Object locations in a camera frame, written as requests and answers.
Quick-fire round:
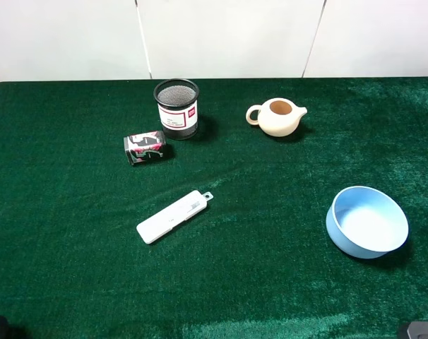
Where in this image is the cream ceramic teapot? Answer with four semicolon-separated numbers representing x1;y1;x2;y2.
245;97;307;137

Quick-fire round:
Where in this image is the black mesh pen cup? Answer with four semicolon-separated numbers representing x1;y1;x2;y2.
153;78;199;140

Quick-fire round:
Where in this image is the light blue bowl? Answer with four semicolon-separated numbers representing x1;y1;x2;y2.
326;186;409;259

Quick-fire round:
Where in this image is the green velvet table cloth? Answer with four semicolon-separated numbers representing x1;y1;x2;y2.
0;77;428;338

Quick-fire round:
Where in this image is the white plastic flat case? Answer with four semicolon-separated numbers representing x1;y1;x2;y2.
136;190;213;244

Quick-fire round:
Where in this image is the grey device bottom right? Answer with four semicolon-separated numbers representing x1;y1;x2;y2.
397;321;428;339

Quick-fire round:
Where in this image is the small patterned black box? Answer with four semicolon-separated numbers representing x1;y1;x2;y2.
124;131;167;165

